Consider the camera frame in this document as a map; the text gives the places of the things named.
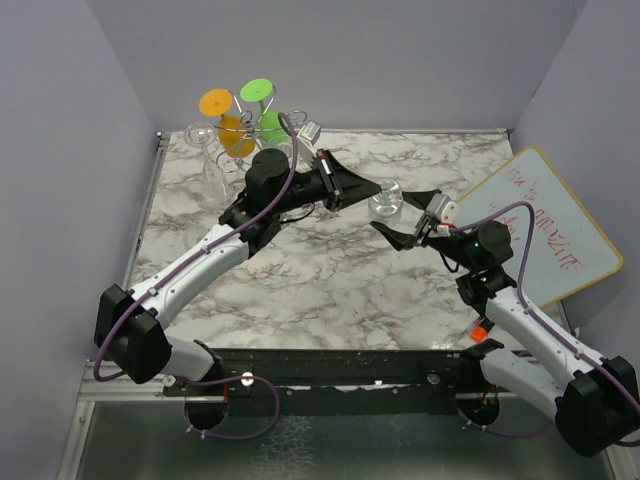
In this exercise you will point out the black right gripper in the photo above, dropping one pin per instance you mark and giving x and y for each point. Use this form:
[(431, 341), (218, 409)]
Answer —
[(402, 240)]

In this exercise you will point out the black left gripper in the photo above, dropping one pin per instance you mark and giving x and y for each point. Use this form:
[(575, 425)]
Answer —
[(341, 187)]

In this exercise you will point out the green plastic wine glass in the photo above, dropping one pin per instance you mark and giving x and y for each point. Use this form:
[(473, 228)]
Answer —
[(266, 125)]

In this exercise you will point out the orange plastic wine glass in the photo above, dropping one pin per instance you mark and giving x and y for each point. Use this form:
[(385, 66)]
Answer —
[(232, 133)]

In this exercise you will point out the clear wine glass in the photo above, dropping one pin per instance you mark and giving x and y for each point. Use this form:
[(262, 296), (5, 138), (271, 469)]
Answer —
[(202, 136)]

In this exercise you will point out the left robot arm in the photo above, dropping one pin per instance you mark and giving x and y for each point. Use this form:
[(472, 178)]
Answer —
[(132, 322)]

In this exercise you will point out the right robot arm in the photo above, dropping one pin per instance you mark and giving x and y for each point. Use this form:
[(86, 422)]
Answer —
[(592, 400)]

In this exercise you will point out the chrome wine glass rack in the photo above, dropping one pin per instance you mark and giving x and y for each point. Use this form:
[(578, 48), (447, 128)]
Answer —
[(224, 162)]

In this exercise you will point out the red marker pen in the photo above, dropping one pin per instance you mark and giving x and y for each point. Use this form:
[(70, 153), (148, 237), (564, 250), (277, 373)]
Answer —
[(482, 330)]

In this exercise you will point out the yellow framed whiteboard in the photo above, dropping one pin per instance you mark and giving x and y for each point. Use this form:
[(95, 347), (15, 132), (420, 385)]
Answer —
[(569, 250)]

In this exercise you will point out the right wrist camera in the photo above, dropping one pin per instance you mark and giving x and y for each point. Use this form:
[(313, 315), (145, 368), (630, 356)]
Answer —
[(447, 212)]

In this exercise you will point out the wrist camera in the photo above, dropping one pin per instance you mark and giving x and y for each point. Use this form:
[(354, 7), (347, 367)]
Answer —
[(447, 212), (306, 140)]

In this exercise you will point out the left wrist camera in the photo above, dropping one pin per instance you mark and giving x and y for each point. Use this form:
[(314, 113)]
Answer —
[(306, 140)]

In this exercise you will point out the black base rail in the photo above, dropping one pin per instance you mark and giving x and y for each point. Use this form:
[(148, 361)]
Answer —
[(337, 382)]

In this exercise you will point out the aluminium frame rail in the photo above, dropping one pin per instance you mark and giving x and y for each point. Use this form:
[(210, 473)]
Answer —
[(125, 390)]

